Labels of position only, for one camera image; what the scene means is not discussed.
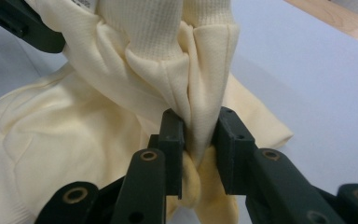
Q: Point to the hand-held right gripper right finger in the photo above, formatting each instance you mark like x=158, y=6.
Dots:
x=233, y=155

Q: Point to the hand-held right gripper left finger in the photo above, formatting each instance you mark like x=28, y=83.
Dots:
x=172, y=149

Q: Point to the cream baby pants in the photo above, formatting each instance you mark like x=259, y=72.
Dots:
x=74, y=140

